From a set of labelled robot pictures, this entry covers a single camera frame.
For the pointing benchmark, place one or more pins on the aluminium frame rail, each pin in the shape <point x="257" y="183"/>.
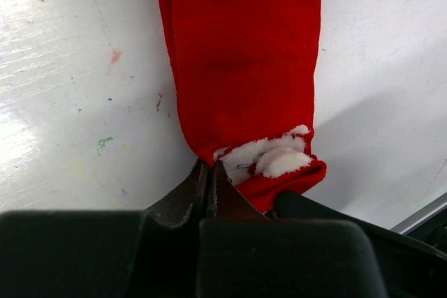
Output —
<point x="422" y="224"/>

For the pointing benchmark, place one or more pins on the red sock with white print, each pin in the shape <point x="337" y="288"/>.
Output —
<point x="244" y="79"/>

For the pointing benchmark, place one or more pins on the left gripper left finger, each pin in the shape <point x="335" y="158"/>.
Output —
<point x="142" y="253"/>

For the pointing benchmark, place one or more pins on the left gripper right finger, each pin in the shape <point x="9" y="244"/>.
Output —
<point x="244" y="254"/>

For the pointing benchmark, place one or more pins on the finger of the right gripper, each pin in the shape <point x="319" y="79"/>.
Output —
<point x="409" y="267"/>

